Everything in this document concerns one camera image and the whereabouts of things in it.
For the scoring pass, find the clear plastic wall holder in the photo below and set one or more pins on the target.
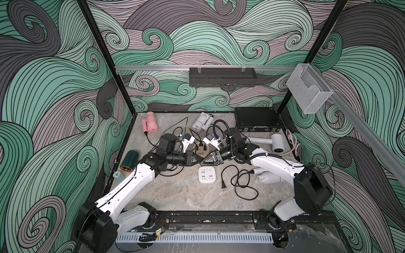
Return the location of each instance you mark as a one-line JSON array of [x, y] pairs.
[[309, 88]]

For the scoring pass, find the dark green hair dryer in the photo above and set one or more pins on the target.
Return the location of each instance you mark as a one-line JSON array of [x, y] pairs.
[[130, 161]]

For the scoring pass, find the pink hair dryer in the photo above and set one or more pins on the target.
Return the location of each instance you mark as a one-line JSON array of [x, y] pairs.
[[149, 123]]

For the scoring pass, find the small clear bottle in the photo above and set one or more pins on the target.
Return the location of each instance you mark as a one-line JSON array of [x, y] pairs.
[[118, 176]]

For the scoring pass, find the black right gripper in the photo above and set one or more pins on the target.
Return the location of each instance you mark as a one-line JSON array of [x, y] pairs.
[[217, 158]]

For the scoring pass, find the aluminium wall rail back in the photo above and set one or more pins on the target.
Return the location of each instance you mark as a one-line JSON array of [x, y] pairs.
[[162, 67]]

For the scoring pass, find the white folded hair dryer front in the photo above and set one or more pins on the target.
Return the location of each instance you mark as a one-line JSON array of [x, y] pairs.
[[266, 177]]

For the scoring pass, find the black wall shelf tray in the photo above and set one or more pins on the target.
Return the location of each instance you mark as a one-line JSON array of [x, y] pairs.
[[225, 78]]

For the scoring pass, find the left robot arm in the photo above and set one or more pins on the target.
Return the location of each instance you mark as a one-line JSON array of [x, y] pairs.
[[99, 224]]

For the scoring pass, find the black left corner post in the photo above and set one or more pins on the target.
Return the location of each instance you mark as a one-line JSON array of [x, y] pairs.
[[85, 9]]

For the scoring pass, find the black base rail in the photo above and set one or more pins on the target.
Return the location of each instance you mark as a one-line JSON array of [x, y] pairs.
[[260, 220]]

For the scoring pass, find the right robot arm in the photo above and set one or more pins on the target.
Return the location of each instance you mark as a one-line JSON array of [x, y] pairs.
[[311, 189]]

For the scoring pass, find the aluminium wall rail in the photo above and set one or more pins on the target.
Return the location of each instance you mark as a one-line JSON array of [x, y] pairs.
[[162, 67], [373, 119]]

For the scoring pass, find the white hair dryer straight handle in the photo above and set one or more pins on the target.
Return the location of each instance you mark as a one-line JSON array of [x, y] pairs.
[[276, 141]]

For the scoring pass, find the white square power strip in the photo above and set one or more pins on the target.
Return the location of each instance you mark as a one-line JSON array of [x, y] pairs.
[[206, 174]]

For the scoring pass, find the round pink power strip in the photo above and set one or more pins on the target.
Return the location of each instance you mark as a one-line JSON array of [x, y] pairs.
[[202, 152]]

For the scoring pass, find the aluminium wall rail right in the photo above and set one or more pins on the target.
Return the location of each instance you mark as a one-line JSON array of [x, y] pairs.
[[373, 119]]

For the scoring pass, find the white slotted cable duct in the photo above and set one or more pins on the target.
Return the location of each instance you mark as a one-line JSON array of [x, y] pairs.
[[237, 238]]

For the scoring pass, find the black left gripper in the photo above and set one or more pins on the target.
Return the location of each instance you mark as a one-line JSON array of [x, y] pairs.
[[186, 159]]

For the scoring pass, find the black ribbed carrying case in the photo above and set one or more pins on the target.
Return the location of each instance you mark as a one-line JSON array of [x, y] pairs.
[[257, 119]]

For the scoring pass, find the black corner frame post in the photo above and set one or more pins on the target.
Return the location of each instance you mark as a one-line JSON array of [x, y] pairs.
[[326, 29]]

